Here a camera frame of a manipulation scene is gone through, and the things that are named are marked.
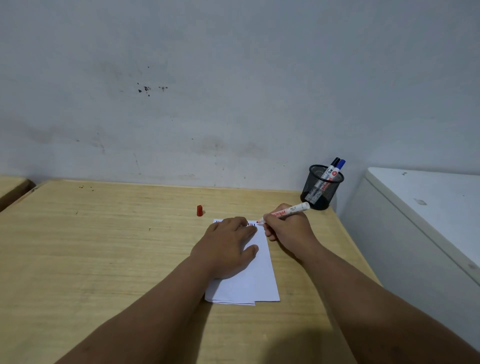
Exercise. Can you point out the person's left hand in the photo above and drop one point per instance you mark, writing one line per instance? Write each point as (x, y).
(224, 250)

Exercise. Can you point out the person's right hand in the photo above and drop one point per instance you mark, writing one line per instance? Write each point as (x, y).
(290, 230)

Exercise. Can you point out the person's right fingers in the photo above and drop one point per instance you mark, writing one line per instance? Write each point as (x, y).
(273, 224)

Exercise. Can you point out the person's left thumb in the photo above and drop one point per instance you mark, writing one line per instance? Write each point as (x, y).
(249, 254)

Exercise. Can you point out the white marker with red tip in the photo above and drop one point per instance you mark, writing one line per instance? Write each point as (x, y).
(287, 212)

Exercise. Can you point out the white paper sheet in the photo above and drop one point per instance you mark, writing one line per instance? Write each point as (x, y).
(253, 273)

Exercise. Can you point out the person's left forearm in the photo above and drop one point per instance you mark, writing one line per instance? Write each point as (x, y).
(148, 318)

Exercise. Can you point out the person's right forearm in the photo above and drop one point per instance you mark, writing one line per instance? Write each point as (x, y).
(378, 315)

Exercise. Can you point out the black mesh pen holder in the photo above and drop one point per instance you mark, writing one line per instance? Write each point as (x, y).
(321, 188)

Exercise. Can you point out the red marker cap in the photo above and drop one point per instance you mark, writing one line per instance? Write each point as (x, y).
(199, 210)

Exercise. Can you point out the white marker with black cap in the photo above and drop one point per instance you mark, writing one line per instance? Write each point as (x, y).
(325, 176)

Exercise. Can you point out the white marker with blue cap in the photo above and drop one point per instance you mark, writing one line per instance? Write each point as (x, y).
(335, 171)

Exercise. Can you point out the white cabinet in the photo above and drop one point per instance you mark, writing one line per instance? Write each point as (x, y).
(423, 240)

